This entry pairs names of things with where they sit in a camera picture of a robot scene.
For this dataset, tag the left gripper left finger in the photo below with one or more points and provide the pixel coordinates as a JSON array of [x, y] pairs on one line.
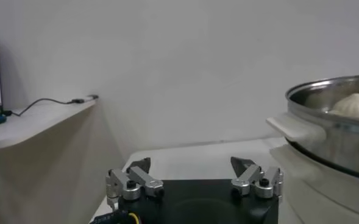
[[142, 179]]

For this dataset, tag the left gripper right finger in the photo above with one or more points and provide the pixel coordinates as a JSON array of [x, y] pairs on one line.
[[249, 176]]

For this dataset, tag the white steamed baozi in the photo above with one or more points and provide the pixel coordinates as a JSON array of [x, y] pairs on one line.
[[354, 106]]

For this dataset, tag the stainless steel steamer basket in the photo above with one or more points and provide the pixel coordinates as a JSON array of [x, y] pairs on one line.
[[334, 149]]

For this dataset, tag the cream electric cooker pot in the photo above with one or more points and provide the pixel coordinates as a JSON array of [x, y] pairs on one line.
[[319, 198]]

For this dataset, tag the white side desk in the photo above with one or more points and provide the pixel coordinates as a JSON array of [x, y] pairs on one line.
[[30, 121]]

